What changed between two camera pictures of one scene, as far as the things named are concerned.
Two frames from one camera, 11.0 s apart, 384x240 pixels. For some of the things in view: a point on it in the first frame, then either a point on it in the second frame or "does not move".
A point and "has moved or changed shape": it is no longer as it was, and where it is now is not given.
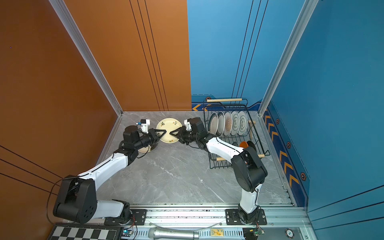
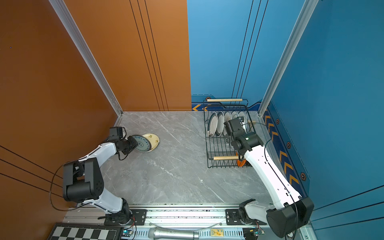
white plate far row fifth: x=242 y=123 does not move
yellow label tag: x=217 y=232 does not move
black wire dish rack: x=229 y=119 does not move
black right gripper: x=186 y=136 to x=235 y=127
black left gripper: x=152 y=134 to x=134 y=144
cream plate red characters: x=169 y=125 has moved or changed shape
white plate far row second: x=221 y=124 does not move
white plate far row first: x=213 y=123 does not move
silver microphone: x=161 y=233 does not move
